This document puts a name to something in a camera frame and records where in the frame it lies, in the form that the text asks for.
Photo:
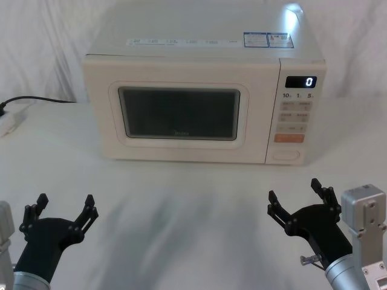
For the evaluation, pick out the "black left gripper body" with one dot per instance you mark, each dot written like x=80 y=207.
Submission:
x=42 y=241

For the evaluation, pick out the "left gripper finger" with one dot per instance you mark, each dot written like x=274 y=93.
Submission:
x=30 y=216
x=86 y=216

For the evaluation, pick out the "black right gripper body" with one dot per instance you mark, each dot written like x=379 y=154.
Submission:
x=320 y=229

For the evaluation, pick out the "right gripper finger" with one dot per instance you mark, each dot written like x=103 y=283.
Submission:
x=279 y=211
x=329 y=201

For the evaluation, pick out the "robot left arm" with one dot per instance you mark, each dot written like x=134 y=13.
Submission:
x=4 y=217

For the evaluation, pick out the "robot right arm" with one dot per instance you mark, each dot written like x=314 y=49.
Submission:
x=366 y=211

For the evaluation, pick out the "oven control panel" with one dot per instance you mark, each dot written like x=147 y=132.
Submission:
x=294 y=121

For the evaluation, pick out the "white table cloth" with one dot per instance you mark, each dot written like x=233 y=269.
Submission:
x=181 y=217

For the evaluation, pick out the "white power strip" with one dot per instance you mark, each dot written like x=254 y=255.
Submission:
x=10 y=121

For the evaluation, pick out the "cream microwave oven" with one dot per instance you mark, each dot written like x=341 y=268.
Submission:
x=181 y=72

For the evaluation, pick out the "white curtain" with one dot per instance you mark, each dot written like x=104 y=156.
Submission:
x=39 y=45

